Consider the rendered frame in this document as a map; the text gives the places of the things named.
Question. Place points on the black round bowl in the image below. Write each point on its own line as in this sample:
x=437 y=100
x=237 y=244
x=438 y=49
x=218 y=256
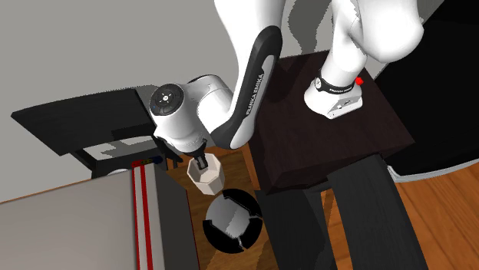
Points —
x=224 y=239

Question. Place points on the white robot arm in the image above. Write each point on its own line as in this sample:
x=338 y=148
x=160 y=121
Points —
x=187 y=112

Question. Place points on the white octagonal cup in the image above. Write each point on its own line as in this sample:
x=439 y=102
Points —
x=209 y=183

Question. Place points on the grey cabinet with red stripes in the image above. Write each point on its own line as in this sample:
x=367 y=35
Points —
x=74 y=224

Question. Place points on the dark brown robot stand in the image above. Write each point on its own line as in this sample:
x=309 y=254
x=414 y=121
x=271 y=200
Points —
x=318 y=149

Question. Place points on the dark grey wooden board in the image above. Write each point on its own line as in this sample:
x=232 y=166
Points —
x=295 y=232
x=374 y=224

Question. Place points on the black rug with white edge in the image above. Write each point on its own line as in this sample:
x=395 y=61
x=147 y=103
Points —
x=441 y=112

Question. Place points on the black table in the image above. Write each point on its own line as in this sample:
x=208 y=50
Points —
x=82 y=116

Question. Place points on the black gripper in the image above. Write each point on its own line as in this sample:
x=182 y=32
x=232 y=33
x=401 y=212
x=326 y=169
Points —
x=200 y=156

